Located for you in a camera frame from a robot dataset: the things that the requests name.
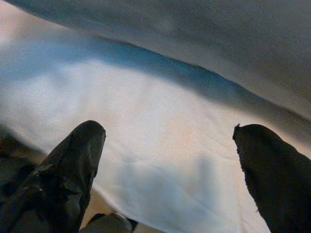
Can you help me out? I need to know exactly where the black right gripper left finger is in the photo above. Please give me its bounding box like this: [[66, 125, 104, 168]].
[[0, 120, 106, 233]]

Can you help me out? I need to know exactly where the grey pillow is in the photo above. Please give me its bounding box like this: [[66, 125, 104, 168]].
[[4, 0, 311, 146]]

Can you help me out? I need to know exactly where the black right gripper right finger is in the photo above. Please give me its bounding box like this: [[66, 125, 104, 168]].
[[232, 123, 311, 233]]

